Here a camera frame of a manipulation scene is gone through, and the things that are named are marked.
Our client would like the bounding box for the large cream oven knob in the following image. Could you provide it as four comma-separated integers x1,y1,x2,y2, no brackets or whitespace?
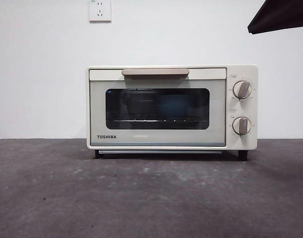
233,79,253,100

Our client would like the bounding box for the wire oven rack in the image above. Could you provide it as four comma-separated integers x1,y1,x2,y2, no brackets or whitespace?
113,118,204,123

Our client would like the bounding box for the metal crumb tray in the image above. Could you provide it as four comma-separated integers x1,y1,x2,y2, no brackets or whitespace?
98,149,223,155

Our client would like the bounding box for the cream toaster oven housing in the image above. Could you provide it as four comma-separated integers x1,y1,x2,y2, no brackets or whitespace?
86,64,258,151

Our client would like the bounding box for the blue ribbed bowl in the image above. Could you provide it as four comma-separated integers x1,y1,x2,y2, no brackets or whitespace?
155,95,191,120

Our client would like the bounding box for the small cream oven knob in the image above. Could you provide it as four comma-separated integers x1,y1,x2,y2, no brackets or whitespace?
232,116,252,136

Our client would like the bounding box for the oven door with brown handle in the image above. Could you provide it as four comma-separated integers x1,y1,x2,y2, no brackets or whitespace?
88,68,227,147

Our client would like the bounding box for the white wall socket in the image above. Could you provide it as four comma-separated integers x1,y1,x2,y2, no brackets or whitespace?
88,0,112,23

